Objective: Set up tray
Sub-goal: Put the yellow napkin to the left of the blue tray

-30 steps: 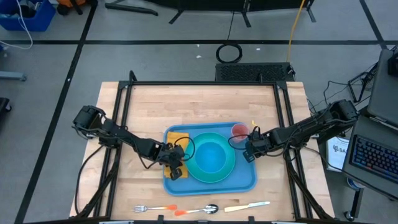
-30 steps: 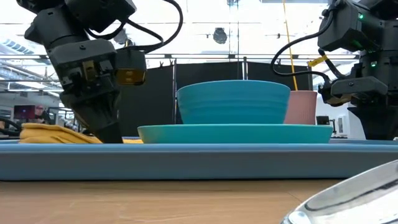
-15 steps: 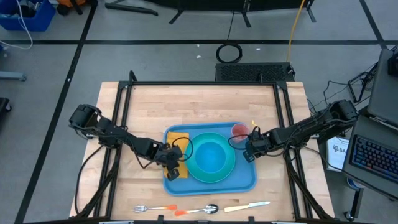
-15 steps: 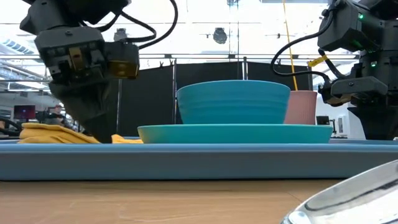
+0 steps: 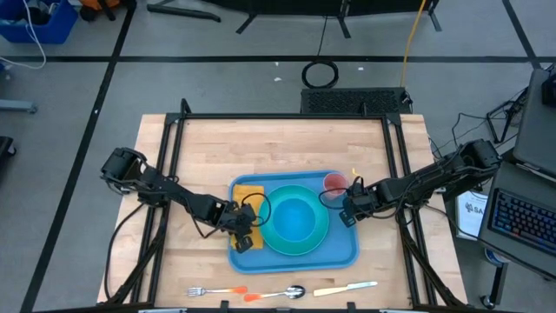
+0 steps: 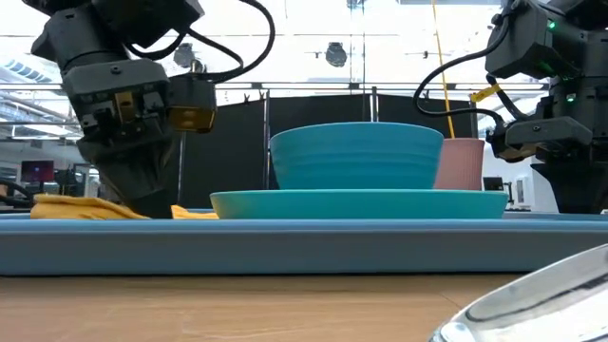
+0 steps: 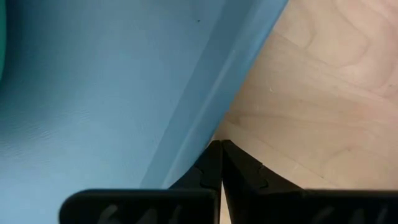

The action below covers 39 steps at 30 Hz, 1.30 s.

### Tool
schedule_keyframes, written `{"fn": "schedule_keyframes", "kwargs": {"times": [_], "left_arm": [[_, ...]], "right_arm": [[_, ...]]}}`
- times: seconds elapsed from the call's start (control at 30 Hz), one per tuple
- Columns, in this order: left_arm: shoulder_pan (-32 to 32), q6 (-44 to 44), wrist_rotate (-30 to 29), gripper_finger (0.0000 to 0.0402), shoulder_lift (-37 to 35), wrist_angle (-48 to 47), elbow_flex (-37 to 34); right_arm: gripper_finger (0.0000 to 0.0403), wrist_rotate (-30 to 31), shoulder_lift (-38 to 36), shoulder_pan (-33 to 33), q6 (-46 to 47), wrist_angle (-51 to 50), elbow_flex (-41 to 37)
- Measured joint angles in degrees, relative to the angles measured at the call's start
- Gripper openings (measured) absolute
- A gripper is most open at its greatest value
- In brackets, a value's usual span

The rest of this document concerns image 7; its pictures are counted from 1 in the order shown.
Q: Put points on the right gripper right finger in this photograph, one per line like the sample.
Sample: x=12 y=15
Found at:
x=280 y=205

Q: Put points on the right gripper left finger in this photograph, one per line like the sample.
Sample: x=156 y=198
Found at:
x=155 y=205

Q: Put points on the blue plastic tray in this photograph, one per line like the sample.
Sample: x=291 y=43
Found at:
x=93 y=93

